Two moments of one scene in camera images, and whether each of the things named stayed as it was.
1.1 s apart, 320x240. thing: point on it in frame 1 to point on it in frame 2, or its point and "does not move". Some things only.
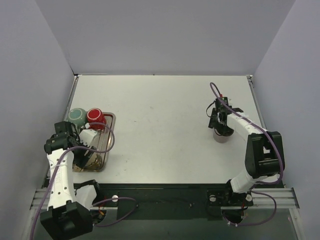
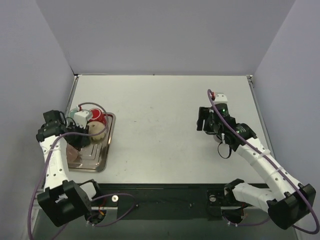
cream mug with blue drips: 95,164 to 95,127
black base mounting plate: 170,202 does not move
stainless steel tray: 106,140 does not move
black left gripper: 83,155 to 75,139
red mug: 96,115 does not move
